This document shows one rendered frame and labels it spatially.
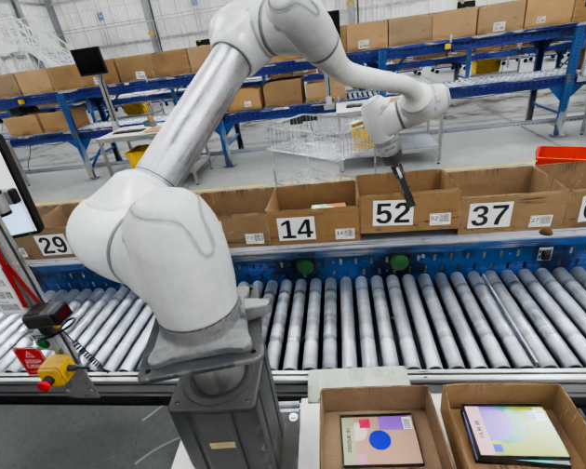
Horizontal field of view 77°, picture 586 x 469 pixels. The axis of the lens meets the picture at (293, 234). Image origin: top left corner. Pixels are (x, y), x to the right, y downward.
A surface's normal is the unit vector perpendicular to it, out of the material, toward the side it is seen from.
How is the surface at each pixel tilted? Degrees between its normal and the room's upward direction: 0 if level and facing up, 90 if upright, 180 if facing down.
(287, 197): 90
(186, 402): 0
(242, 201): 89
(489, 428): 0
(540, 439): 0
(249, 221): 90
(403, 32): 90
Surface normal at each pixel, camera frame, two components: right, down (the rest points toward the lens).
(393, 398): -0.07, 0.47
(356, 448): -0.12, -0.87
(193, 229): 0.69, -0.11
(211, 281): 0.68, 0.25
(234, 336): 0.07, -0.78
